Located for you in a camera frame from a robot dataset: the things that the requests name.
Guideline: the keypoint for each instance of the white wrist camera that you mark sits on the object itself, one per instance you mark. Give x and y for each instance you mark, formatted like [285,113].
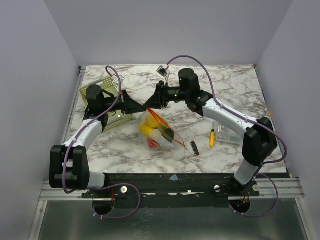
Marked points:
[164,71]
[116,81]

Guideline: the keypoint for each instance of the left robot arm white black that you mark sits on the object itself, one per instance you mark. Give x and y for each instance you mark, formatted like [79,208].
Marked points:
[69,167]

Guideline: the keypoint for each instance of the black bit holder strip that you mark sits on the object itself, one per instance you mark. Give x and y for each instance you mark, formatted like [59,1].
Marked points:
[194,148]

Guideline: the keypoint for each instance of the yellow toy lemon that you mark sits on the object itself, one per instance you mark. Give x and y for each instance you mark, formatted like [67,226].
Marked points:
[146,130]

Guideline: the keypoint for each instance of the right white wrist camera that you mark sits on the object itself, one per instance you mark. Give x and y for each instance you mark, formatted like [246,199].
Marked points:
[164,71]

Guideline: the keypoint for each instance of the peach toy fruit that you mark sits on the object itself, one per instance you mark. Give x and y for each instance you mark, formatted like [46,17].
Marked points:
[152,144]

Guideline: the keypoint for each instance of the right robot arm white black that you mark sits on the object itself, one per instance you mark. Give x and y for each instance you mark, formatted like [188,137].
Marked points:
[259,142]

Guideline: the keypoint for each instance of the aluminium extrusion rail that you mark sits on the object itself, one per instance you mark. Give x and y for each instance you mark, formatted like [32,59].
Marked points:
[261,188]

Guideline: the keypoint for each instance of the white toy garlic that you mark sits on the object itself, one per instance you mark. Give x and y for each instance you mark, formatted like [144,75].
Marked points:
[163,143]

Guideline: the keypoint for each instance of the yellow handle screwdriver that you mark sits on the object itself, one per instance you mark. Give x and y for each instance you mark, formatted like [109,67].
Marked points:
[212,136]

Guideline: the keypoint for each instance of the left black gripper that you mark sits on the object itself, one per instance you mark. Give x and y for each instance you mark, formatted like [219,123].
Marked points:
[131,106]

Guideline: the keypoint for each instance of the orange toy fruit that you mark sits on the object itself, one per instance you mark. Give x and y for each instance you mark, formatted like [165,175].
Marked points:
[151,122]

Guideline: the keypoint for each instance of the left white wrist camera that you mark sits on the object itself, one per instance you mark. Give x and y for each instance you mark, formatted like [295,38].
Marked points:
[116,81]

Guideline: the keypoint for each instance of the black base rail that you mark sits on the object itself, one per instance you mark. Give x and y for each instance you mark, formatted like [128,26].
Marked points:
[160,190]

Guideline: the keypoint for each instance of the green plastic basket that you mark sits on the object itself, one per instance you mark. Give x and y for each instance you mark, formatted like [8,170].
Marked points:
[114,119]

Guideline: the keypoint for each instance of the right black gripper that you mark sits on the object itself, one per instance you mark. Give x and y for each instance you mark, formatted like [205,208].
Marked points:
[161,94]

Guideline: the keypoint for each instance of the clear zip top bag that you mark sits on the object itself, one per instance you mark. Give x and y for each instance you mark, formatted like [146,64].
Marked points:
[178,141]

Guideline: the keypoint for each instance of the clear plastic screw box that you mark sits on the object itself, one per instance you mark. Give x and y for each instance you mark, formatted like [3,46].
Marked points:
[225,135]

